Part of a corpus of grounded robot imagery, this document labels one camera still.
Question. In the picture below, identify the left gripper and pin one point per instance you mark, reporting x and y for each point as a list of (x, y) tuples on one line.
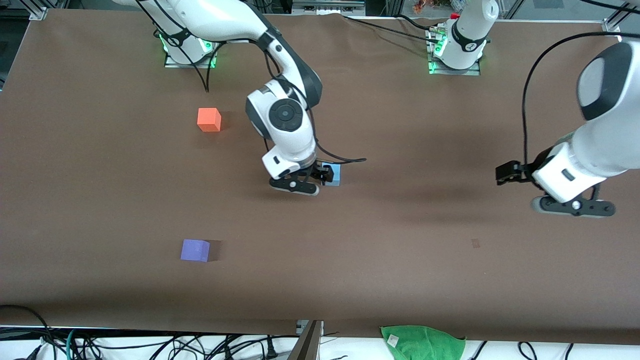
[(523, 172)]

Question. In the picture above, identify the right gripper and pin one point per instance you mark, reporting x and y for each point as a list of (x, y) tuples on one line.
[(316, 173)]

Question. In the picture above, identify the blue foam block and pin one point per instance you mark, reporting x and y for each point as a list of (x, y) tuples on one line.
[(337, 175)]

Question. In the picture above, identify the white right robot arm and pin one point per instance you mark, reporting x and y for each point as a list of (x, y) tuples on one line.
[(225, 20)]

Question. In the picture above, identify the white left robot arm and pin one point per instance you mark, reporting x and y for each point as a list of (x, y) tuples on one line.
[(472, 30)]

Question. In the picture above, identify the orange foam block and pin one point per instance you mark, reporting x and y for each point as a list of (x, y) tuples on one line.
[(209, 120)]

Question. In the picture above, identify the purple foam block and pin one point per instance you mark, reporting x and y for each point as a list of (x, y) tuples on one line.
[(195, 250)]

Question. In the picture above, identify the brown table cover sheet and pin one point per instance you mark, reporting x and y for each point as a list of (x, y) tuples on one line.
[(350, 250)]

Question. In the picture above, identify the black power plug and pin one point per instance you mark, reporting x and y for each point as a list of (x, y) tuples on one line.
[(271, 347)]

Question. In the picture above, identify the small orange toy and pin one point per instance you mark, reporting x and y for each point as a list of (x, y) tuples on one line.
[(419, 6)]

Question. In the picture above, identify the green cloth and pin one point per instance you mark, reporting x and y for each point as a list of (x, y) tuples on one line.
[(425, 344)]

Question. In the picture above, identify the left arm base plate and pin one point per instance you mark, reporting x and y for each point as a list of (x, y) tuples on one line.
[(470, 71)]

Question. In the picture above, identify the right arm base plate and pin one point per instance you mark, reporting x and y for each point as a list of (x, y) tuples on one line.
[(200, 64)]

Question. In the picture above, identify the aluminium frame rail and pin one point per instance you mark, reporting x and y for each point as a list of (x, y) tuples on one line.
[(325, 7)]

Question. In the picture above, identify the grey metal post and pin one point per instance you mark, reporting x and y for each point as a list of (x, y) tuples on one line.
[(307, 345)]

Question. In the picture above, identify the aluminium corner bracket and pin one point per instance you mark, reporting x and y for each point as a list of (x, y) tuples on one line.
[(38, 14), (612, 26)]

